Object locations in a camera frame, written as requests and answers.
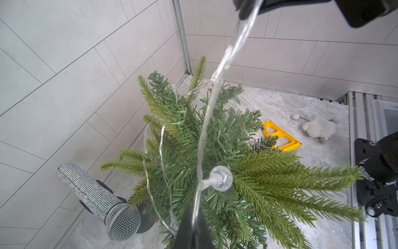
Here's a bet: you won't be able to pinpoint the clear string lights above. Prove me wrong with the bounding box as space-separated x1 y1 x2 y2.
141 0 265 237

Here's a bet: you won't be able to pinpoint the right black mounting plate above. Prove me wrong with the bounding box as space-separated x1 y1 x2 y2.
354 133 398 217

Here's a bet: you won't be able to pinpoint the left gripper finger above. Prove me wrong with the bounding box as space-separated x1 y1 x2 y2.
172 205 216 249

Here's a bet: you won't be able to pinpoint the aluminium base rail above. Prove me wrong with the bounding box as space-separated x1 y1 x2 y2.
346 91 398 249

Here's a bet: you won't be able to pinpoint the yellow plastic triangle frame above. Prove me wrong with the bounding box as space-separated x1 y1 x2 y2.
263 120 302 151

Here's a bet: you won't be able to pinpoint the small green christmas tree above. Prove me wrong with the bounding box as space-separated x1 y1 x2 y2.
101 58 364 249

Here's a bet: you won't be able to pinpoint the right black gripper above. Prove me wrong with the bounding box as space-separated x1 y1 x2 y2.
233 0 398 28

